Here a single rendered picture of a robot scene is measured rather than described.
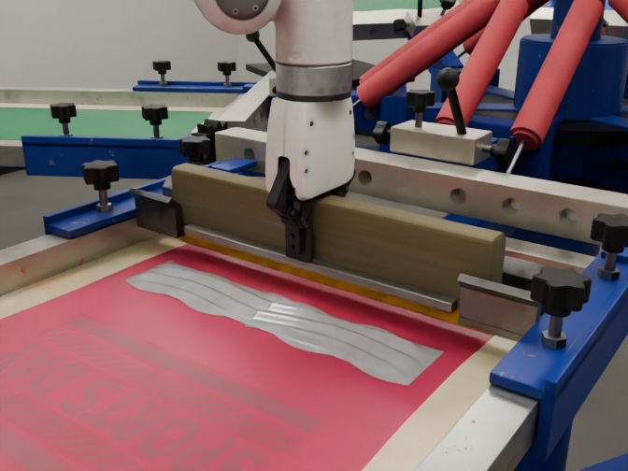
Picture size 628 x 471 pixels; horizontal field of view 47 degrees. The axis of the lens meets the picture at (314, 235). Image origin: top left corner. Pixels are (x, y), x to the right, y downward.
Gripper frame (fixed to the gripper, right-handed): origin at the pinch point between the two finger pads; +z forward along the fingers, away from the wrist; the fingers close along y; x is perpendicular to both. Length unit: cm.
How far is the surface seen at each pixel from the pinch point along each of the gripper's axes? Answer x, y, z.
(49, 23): -380, -231, 12
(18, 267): -25.4, 19.3, 3.4
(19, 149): -70, -10, 3
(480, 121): -2.5, -48.3, -3.5
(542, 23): -25, -138, -11
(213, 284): -8.4, 7.0, 5.4
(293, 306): 2.3, 6.7, 5.1
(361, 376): 14.0, 12.4, 5.9
